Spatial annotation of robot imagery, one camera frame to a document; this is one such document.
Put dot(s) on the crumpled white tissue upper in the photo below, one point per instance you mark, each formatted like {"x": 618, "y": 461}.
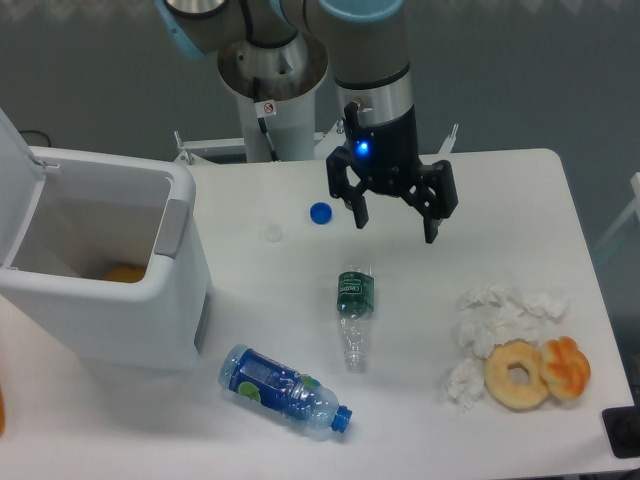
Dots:
{"x": 495, "y": 314}

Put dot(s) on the white frame at right edge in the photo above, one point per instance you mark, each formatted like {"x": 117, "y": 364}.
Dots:
{"x": 620, "y": 230}

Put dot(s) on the orange object at left edge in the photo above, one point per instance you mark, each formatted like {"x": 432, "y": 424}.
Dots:
{"x": 2, "y": 413}

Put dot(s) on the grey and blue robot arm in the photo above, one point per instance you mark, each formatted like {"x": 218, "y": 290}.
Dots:
{"x": 365, "y": 42}

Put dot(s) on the white trash bin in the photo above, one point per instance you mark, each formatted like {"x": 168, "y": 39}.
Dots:
{"x": 68, "y": 217}

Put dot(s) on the plain ring donut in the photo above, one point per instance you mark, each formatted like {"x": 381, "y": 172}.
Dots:
{"x": 512, "y": 376}

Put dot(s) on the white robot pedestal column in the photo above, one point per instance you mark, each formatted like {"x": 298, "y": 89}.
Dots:
{"x": 275, "y": 90}

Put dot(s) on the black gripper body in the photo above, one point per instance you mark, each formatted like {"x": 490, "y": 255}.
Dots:
{"x": 384, "y": 156}

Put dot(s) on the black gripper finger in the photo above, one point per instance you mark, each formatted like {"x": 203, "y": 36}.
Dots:
{"x": 433, "y": 195}
{"x": 340, "y": 188}

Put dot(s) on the blue label plastic bottle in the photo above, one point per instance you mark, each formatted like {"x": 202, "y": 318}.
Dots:
{"x": 296, "y": 396}

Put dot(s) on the orange item in bin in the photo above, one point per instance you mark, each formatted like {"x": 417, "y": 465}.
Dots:
{"x": 125, "y": 274}

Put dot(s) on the white metal base frame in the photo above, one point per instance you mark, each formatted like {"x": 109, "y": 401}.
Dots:
{"x": 233, "y": 150}

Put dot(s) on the blue bottle cap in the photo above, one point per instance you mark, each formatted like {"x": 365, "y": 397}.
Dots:
{"x": 321, "y": 213}

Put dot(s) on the white bottle cap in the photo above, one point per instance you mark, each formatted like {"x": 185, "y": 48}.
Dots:
{"x": 273, "y": 233}

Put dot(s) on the green label clear plastic bottle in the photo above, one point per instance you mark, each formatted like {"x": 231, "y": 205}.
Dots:
{"x": 355, "y": 305}

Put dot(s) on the crumpled white tissue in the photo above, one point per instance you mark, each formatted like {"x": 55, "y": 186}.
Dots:
{"x": 465, "y": 385}
{"x": 495, "y": 314}

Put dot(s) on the crumpled white tissue lower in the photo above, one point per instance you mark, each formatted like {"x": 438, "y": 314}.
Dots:
{"x": 465, "y": 385}

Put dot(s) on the orange twisted bread roll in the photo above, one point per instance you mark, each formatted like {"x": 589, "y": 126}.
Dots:
{"x": 564, "y": 368}

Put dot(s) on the black device at table edge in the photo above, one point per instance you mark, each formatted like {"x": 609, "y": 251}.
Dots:
{"x": 622, "y": 428}

